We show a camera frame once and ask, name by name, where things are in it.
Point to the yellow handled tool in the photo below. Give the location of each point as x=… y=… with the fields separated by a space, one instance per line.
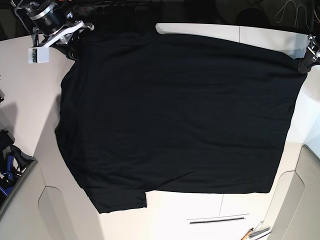
x=247 y=234

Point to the black power strip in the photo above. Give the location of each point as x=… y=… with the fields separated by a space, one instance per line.
x=105 y=9

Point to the black T-shirt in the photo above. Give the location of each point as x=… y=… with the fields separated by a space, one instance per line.
x=143 y=111

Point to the black ruler strip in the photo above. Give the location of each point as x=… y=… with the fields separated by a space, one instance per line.
x=217 y=220

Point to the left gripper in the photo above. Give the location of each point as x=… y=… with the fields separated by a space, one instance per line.
x=312 y=56

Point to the blue and black bag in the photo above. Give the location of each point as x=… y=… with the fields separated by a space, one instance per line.
x=13 y=163

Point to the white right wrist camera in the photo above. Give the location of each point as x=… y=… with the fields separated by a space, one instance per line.
x=38 y=55

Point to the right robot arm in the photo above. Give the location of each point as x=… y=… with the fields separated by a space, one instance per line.
x=51 y=25

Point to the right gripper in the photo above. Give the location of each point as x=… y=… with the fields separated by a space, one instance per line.
x=69 y=45

